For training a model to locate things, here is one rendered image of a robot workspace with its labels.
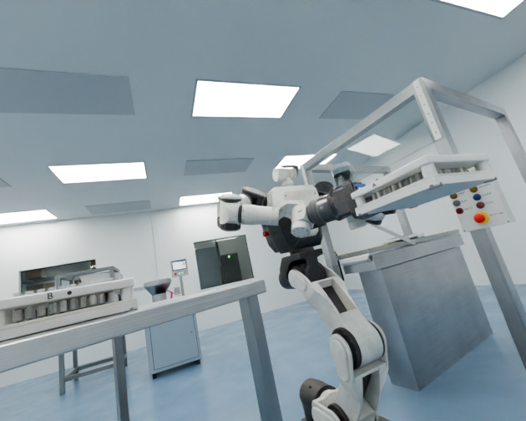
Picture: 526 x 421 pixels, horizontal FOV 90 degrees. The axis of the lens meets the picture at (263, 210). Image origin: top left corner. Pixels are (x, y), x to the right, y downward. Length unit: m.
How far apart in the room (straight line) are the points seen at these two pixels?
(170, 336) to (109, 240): 3.48
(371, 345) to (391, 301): 1.00
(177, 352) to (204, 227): 3.60
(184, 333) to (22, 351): 3.34
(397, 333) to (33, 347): 1.95
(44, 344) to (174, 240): 6.15
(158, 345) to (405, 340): 2.77
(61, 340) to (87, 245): 6.29
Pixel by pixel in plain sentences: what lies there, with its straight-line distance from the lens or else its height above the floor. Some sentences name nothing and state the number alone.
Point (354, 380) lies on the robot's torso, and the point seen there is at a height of 0.49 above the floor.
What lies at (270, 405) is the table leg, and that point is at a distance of 0.83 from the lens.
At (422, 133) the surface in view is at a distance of 1.63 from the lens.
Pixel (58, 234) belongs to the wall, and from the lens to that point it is 7.00.
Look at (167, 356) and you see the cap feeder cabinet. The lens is 3.85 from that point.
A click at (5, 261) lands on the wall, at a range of 7.20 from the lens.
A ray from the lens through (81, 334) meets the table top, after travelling 0.55.
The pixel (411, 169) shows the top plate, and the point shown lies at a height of 1.06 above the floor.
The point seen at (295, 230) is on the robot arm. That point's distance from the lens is 0.89.
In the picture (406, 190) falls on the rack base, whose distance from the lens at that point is 0.70.
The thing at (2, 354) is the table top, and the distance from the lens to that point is 0.53.
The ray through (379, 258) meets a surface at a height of 0.84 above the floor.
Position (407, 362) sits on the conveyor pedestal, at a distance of 2.19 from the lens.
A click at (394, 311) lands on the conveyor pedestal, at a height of 0.49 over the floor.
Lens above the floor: 0.91
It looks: 13 degrees up
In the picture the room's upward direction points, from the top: 13 degrees counter-clockwise
